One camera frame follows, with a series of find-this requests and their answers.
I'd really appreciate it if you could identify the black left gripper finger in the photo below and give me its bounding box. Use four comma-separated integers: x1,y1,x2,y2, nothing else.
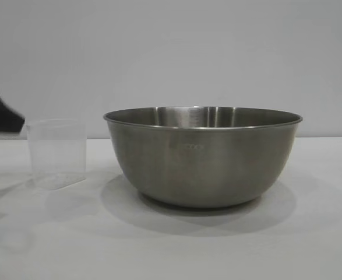
0,85,25,135

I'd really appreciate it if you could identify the clear plastic measuring cup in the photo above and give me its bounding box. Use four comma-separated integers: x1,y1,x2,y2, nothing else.
24,118,87,190

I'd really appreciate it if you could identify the stainless steel mixing bowl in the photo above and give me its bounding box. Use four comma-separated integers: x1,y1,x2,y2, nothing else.
103,106,304,209

